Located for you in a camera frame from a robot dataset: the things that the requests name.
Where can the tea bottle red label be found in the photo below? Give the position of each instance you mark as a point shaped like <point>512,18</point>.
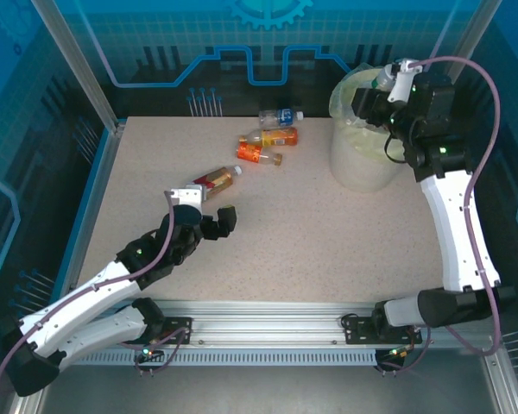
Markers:
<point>220,177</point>

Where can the bottle with orange label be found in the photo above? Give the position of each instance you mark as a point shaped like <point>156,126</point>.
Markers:
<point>250,152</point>

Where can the clear bottle blue label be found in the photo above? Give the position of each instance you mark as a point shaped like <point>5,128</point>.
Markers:
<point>280,116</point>

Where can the yellow orange juice bottle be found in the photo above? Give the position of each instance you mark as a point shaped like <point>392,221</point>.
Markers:
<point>276,136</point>

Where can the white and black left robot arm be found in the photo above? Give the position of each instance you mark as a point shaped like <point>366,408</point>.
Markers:
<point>77,297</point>

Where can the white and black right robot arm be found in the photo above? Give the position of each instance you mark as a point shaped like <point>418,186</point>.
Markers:
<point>457,233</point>

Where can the bin with pale green liner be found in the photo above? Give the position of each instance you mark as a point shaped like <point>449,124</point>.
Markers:
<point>358,164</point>

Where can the small circuit board with LED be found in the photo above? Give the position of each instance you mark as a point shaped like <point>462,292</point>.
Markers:
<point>149,354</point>
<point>393,353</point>

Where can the aluminium frame post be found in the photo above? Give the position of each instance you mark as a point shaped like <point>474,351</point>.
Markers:
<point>75,64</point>
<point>462,43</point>

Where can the aluminium side rail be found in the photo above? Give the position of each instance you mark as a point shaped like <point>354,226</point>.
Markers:
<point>93,215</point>

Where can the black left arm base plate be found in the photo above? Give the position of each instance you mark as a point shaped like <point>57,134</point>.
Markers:
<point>179,330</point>

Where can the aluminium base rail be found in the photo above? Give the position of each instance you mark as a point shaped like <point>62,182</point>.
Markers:
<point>263,319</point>

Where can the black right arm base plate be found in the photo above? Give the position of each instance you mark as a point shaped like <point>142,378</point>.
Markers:
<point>356,330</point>

